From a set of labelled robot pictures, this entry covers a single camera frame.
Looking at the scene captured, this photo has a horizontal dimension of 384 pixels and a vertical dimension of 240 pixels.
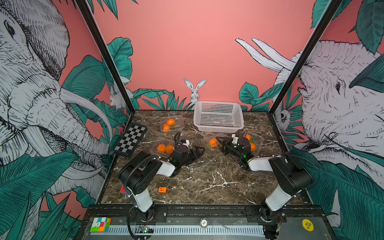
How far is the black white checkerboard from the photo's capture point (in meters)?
0.95

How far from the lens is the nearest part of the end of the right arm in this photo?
2.36 feet

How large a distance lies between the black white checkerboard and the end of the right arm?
1.87 ft
